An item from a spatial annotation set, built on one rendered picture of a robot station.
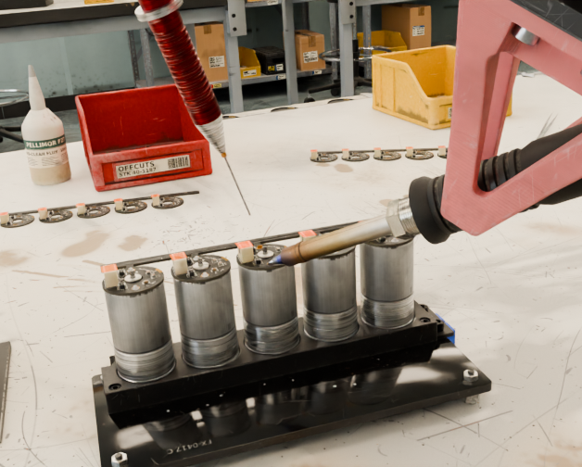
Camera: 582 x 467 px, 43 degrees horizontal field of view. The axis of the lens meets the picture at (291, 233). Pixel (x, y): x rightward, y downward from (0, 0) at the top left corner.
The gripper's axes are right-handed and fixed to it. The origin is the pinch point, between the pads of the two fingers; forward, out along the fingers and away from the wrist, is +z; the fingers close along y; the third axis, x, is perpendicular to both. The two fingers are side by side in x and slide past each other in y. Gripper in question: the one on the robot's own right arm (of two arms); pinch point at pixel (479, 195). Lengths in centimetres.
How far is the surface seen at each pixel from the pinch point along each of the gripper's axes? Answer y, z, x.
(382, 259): -3.5, 6.5, -2.0
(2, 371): 4.1, 18.9, -13.8
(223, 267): 0.9, 8.5, -7.0
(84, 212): -14.5, 24.7, -24.0
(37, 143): -19.1, 25.9, -33.3
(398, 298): -3.9, 7.9, -0.6
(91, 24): -174, 100, -146
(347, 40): -247, 83, -84
